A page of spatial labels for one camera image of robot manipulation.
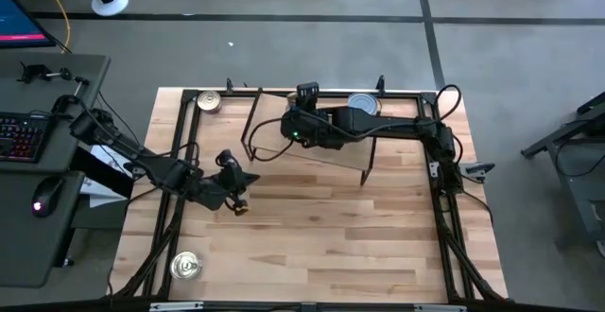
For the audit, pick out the grey metal bracket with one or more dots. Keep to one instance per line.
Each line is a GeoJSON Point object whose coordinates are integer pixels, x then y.
{"type": "Point", "coordinates": [176, 306]}
{"type": "Point", "coordinates": [439, 308]}

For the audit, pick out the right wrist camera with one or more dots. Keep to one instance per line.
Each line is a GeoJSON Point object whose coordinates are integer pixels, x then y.
{"type": "Point", "coordinates": [307, 92]}

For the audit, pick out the white paper sheets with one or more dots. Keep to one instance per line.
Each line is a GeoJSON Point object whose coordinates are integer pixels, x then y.
{"type": "Point", "coordinates": [113, 158]}

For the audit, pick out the black metal table frame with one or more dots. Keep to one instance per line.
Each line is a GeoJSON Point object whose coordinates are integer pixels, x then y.
{"type": "Point", "coordinates": [236, 94]}

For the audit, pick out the silver can green white label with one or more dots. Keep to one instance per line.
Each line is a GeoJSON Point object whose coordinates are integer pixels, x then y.
{"type": "Point", "coordinates": [363, 103]}

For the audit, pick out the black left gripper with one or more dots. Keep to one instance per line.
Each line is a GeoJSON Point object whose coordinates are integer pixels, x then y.
{"type": "Point", "coordinates": [222, 189]}

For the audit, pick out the wooden shelf black metal legs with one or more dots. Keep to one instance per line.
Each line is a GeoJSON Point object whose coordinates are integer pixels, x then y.
{"type": "Point", "coordinates": [340, 156]}

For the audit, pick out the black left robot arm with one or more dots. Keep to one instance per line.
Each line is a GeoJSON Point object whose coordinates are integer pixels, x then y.
{"type": "Point", "coordinates": [175, 177]}

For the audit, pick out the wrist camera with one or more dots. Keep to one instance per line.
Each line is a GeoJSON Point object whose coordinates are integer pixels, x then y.
{"type": "Point", "coordinates": [307, 92]}
{"type": "Point", "coordinates": [227, 160]}

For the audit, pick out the dark metal stand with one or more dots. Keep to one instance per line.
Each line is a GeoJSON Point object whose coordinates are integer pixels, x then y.
{"type": "Point", "coordinates": [558, 137]}

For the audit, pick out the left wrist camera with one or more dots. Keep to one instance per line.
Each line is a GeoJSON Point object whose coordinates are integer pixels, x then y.
{"type": "Point", "coordinates": [227, 160]}

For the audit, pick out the black computer mouse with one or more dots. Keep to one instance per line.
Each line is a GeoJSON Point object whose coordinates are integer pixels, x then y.
{"type": "Point", "coordinates": [47, 196]}

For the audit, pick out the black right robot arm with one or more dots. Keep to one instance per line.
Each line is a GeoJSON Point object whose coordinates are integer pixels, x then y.
{"type": "Point", "coordinates": [392, 124]}

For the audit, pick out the grey side desk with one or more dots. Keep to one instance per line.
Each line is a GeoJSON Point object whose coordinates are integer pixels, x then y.
{"type": "Point", "coordinates": [28, 246]}

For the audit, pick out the backlit black keyboard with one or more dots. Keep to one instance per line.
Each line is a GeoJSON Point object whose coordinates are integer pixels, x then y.
{"type": "Point", "coordinates": [21, 137]}

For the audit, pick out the computer monitor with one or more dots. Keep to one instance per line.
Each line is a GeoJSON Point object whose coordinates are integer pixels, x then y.
{"type": "Point", "coordinates": [19, 19]}

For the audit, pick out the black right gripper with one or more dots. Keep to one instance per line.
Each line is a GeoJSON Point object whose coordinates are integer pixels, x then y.
{"type": "Point", "coordinates": [307, 130]}

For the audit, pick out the black equipment box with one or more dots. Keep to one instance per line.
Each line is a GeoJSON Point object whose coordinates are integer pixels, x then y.
{"type": "Point", "coordinates": [101, 177]}

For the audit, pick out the black desk clamp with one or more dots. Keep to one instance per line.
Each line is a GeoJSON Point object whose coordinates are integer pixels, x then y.
{"type": "Point", "coordinates": [35, 72]}
{"type": "Point", "coordinates": [71, 98]}

